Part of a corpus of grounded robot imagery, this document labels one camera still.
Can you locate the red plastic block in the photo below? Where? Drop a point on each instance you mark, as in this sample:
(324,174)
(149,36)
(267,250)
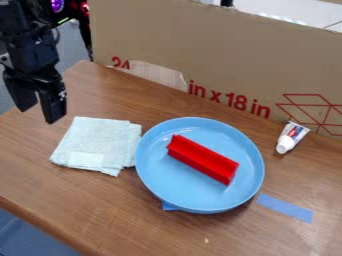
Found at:
(204,159)

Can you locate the blue tape under plate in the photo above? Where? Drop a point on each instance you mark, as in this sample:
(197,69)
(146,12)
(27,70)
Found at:
(169,207)

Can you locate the black computer with lights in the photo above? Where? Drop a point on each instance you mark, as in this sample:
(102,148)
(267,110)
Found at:
(60,11)

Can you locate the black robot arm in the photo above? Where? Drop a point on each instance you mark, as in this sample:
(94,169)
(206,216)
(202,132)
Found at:
(18,16)

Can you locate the light blue folded cloth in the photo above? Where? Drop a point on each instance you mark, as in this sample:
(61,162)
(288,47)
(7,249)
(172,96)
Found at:
(98,145)

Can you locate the blue tape strip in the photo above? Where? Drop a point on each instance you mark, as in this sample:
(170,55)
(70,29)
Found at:
(287,208)

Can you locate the cardboard box wall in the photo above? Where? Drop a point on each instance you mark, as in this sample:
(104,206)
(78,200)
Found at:
(269,67)

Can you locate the white toothpaste tube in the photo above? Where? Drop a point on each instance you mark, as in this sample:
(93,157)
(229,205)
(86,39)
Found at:
(292,136)

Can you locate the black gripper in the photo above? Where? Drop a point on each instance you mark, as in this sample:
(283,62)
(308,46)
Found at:
(30,71)

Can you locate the blue plate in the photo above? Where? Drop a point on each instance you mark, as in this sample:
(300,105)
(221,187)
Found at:
(181,185)

